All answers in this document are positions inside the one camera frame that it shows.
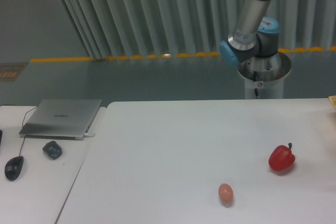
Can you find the black device at left edge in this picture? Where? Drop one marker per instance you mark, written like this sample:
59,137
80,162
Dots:
1,136

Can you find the black computer mouse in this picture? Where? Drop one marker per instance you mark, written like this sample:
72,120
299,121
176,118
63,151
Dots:
14,167

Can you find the wooden basket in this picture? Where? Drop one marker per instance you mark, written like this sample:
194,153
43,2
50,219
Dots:
332,100

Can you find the black power adapter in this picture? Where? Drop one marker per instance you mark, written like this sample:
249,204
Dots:
53,150

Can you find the white pleated curtain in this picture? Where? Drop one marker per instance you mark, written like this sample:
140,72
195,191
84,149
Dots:
142,28

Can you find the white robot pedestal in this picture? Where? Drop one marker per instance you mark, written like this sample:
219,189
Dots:
264,77

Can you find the red bell pepper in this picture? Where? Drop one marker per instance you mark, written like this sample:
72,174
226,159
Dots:
281,158

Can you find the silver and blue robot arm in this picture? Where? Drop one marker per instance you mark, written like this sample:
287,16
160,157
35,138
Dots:
247,38

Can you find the silver closed laptop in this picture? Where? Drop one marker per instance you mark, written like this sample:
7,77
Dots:
62,119

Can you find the brown egg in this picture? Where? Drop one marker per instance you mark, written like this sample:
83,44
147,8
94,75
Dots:
225,193

